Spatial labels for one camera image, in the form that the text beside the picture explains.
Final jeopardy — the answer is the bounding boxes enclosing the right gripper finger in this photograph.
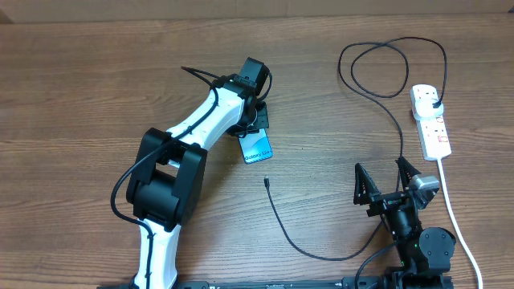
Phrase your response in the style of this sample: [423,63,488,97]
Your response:
[396,157,421,191]
[353,163,381,206]

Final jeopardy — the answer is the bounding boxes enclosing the Samsung Galaxy smartphone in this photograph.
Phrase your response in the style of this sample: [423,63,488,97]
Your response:
[239,128,273,165]

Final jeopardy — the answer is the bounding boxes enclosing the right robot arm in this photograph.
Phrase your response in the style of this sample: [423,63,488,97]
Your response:
[343,157,456,288]

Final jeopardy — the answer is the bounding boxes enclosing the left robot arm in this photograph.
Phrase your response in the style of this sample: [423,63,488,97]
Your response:
[126,58,272,288]

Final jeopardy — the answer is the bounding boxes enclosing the white power strip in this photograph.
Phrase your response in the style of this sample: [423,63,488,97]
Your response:
[410,84,451,161]

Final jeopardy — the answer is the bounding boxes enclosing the white USB wall charger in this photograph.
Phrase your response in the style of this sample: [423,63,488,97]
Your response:
[412,100,444,121]

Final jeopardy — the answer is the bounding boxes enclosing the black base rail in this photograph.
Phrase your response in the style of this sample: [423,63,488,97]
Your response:
[97,276,454,289]

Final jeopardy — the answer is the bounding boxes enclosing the white power strip cord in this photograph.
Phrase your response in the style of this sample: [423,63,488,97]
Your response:
[436,157,484,289]

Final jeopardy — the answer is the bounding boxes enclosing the black USB charging cable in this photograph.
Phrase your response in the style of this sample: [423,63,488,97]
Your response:
[263,36,448,263]

